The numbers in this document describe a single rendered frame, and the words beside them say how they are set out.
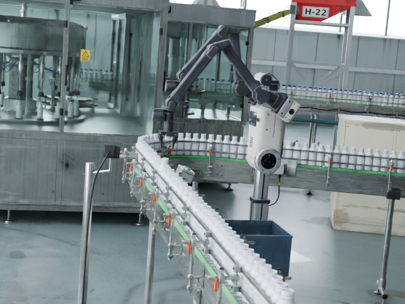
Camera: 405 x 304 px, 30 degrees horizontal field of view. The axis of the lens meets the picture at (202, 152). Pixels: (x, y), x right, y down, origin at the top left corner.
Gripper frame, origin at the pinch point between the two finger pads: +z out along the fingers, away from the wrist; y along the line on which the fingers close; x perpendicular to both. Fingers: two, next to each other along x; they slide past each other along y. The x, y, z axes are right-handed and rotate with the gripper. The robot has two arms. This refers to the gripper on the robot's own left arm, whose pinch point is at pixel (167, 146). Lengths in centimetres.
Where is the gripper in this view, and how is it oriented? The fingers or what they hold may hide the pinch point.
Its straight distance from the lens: 425.6
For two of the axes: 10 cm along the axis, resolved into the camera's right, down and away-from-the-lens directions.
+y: 9.7, 0.6, 2.3
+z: -0.9, 9.8, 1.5
